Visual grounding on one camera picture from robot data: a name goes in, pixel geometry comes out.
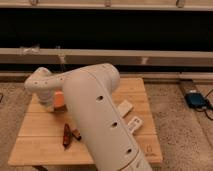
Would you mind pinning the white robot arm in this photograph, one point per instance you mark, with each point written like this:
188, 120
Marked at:
88, 97

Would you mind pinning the brown chocolate bar packet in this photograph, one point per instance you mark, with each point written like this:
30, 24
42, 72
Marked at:
76, 134

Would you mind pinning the dark red snack bar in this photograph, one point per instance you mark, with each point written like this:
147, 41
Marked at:
66, 136

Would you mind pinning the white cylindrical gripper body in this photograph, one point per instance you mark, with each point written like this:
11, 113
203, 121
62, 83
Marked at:
46, 98

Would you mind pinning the grey metal rail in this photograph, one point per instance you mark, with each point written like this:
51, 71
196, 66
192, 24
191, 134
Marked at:
116, 57

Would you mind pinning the blue box on floor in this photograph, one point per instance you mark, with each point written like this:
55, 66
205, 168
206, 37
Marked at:
195, 100

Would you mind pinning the orange ceramic bowl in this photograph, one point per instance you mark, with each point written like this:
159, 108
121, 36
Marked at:
59, 103

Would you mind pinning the pale green sponge block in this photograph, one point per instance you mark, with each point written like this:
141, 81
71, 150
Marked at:
124, 108

